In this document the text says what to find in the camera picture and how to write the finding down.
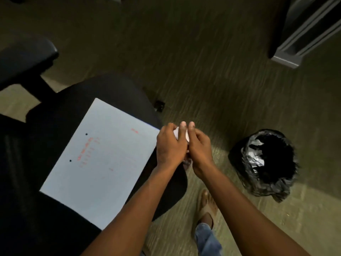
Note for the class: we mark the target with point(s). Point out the person's left hand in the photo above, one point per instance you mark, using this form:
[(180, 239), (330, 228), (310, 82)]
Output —
[(170, 149)]

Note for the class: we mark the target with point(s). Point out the person's right hand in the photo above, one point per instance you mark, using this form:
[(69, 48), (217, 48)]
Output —
[(201, 154)]

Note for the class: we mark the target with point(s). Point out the paper scrap wad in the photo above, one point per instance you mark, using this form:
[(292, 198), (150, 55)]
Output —
[(176, 133)]

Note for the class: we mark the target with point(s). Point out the cream tissue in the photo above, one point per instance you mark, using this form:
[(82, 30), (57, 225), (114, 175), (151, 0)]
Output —
[(255, 143)]

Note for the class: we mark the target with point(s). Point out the white papers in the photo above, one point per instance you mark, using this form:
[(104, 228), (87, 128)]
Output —
[(106, 183)]

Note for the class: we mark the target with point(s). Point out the black mesh office chair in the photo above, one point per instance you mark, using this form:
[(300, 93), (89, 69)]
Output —
[(120, 90)]

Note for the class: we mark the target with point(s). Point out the person's right forearm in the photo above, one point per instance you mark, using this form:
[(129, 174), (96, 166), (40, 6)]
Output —
[(239, 210)]

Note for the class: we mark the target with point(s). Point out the person's left forearm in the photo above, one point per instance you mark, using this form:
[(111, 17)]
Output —
[(128, 218)]

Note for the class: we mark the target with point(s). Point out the person's right foot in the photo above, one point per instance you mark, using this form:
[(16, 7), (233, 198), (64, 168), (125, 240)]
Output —
[(206, 201)]

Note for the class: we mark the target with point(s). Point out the tan sandal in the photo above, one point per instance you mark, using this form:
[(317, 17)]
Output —
[(205, 211)]

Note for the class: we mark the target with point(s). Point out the black lined trash bin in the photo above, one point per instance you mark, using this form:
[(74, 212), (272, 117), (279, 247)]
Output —
[(277, 162)]

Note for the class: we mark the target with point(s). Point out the blue jeans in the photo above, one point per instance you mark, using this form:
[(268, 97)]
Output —
[(207, 242)]

